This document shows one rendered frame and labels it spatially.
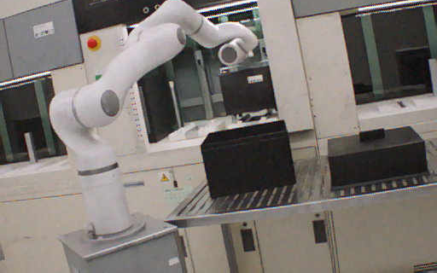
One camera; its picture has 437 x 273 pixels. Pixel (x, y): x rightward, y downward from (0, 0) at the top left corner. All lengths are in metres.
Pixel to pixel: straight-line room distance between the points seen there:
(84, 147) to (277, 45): 0.85
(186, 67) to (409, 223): 1.56
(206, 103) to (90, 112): 1.62
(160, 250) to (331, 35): 1.02
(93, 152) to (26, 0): 1.12
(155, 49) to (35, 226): 1.22
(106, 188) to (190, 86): 1.66
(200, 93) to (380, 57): 1.08
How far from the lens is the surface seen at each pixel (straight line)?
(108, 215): 1.51
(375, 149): 1.55
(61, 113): 1.52
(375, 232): 2.18
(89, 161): 1.49
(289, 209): 1.50
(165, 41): 1.68
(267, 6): 2.01
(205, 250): 2.28
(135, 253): 1.48
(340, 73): 2.05
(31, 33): 2.42
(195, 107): 3.08
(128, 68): 1.60
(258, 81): 2.28
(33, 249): 2.64
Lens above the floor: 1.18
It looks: 7 degrees down
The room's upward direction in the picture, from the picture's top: 11 degrees counter-clockwise
